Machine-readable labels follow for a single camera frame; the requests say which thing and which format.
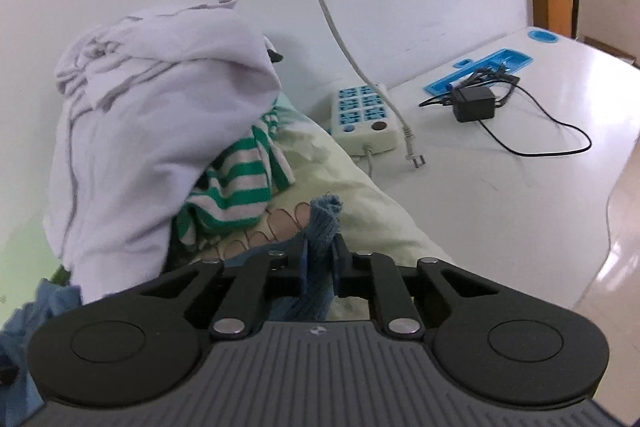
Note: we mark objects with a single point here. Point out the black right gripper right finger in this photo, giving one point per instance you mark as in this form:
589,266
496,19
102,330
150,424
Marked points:
385,286

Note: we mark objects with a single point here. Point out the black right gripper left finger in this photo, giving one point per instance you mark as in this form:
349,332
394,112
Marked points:
266,274

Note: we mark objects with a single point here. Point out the blue knit sweater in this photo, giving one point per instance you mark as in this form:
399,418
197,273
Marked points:
129,346

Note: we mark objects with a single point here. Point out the green white striped garment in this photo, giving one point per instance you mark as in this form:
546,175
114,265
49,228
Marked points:
234,190

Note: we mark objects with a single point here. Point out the white blue power strip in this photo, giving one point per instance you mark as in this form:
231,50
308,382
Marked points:
362,122

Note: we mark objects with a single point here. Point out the white bedside table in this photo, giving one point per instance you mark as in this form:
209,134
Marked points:
527,199

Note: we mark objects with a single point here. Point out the light grey garment pile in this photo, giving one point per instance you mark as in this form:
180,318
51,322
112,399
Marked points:
148,103

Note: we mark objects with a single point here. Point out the blue plastic tray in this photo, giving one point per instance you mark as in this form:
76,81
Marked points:
512,61

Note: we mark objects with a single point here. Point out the small blue round lid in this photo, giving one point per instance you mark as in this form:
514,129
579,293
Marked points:
543,36

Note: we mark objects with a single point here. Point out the black power adapter with cord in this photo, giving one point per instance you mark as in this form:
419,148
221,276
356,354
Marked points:
478,97

